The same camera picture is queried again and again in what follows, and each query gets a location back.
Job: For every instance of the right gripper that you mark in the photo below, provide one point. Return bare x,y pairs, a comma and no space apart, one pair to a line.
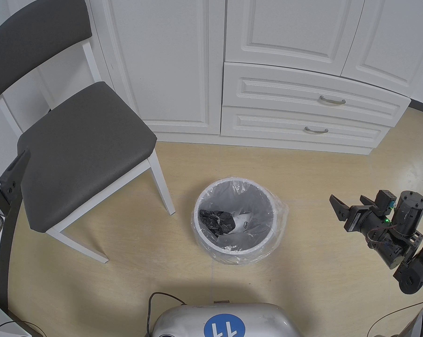
364,221

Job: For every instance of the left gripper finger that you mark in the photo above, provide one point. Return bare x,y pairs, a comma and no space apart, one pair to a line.
15,177

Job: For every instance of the clear plastic bag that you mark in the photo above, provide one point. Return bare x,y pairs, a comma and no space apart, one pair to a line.
279,223

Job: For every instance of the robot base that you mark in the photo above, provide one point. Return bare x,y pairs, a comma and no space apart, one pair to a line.
232,319

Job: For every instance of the white trash bin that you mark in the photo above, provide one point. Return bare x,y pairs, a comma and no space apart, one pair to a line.
232,249

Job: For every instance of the crumpled black plastic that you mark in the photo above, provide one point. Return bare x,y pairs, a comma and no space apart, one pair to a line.
216,221

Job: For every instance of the white chair with grey seat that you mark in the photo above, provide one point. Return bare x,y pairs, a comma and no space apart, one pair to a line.
85,146

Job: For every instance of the crumpled white paper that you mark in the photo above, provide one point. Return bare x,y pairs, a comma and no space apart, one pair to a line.
243,221

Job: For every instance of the white wardrobe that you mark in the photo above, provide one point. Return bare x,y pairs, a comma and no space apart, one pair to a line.
267,47

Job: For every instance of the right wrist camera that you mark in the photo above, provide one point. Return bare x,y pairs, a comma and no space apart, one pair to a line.
385,202

